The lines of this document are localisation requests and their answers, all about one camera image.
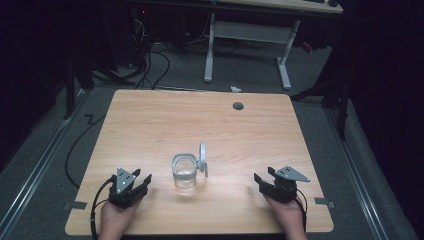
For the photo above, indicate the metal floor rail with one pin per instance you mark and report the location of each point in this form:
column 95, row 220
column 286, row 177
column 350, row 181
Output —
column 36, row 166
column 356, row 173

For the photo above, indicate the clear glass jar with hinged lid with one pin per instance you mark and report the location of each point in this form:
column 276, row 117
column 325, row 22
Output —
column 185, row 173

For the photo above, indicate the small white scrap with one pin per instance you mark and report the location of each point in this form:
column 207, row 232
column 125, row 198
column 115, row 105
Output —
column 235, row 89

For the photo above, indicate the person's right hand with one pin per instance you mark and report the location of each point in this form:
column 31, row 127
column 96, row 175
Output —
column 289, row 216

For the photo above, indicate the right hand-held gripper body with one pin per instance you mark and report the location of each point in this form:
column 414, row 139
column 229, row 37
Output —
column 282, row 186

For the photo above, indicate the black metal stand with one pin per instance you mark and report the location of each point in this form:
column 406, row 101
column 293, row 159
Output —
column 340, row 100
column 70, row 90

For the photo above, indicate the small red object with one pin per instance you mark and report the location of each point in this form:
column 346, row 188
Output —
column 307, row 47

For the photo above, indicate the white-framed desk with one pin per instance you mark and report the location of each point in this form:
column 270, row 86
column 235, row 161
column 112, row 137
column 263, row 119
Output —
column 253, row 31

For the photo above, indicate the person's left hand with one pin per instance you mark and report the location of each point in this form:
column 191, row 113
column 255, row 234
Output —
column 116, row 220

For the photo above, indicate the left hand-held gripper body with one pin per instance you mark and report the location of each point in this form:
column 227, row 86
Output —
column 124, row 190

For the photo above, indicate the grey tape strip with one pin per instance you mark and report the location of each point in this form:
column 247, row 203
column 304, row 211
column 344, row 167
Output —
column 324, row 201
column 76, row 205

